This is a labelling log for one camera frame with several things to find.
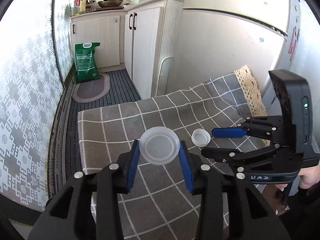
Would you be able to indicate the grey checked tablecloth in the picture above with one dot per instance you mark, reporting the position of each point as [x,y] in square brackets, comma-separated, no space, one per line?
[159,205]

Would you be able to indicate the translucent plastic lid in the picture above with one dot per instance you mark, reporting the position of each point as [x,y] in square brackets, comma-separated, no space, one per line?
[159,145]

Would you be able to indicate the silver refrigerator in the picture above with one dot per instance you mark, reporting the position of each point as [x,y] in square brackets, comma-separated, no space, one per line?
[216,37]

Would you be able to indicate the person's right hand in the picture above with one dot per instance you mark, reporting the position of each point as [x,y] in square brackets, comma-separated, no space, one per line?
[309,177]

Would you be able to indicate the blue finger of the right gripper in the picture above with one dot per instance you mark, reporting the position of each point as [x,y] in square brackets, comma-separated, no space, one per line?
[228,133]

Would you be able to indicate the grey oval floor mat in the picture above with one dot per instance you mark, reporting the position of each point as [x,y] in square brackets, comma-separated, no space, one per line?
[92,90]

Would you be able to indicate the white kitchen cabinet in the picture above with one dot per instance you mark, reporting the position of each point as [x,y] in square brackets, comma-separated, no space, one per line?
[140,38]

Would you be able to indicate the green rice bag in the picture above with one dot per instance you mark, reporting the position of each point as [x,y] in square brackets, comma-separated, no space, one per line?
[86,68]

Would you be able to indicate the small white bottle cap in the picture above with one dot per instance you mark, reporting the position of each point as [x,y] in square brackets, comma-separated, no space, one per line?
[200,137]

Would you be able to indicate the yellow oil bottle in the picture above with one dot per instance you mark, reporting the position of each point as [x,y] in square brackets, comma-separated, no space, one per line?
[83,6]

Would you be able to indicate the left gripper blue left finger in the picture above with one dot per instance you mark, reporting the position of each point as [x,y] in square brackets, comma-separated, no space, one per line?
[132,165]

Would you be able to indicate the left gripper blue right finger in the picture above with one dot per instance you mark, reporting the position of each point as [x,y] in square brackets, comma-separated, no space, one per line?
[186,166]

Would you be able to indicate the frying pan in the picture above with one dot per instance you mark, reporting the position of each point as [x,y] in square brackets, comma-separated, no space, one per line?
[110,3]

